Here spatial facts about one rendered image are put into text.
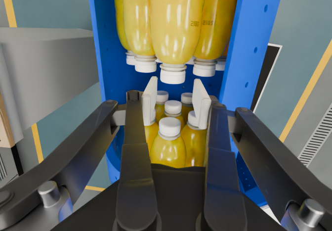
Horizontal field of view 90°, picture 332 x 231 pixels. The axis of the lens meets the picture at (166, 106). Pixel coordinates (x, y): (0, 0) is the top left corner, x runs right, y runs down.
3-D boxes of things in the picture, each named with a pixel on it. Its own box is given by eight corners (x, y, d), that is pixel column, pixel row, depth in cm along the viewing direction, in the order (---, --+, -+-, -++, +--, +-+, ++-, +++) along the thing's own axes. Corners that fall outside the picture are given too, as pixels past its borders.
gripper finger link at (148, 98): (149, 126, 16) (141, 125, 16) (156, 98, 22) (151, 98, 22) (149, 96, 14) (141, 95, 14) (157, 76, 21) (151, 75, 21)
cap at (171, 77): (174, 65, 28) (173, 75, 29) (155, 68, 26) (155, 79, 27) (190, 69, 25) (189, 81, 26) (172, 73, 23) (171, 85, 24)
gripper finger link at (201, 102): (202, 99, 14) (211, 100, 14) (194, 78, 21) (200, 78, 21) (198, 129, 15) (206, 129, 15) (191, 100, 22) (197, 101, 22)
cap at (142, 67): (132, 61, 28) (133, 71, 29) (155, 62, 28) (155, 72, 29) (137, 58, 32) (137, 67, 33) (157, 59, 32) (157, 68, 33)
